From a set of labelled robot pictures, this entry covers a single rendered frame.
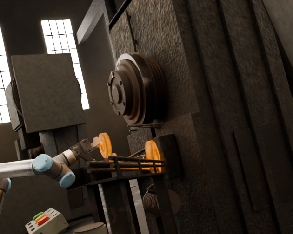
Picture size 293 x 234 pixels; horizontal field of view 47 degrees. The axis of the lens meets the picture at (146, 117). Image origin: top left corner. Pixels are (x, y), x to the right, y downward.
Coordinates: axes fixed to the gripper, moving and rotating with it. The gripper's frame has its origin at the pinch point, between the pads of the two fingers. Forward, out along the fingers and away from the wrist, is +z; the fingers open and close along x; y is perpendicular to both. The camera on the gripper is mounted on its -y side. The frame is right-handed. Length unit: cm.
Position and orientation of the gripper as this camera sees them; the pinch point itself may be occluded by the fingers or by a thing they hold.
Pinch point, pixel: (103, 142)
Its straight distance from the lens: 208.5
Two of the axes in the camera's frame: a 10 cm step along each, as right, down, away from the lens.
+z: 7.9, -4.4, 4.2
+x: -3.9, 1.6, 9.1
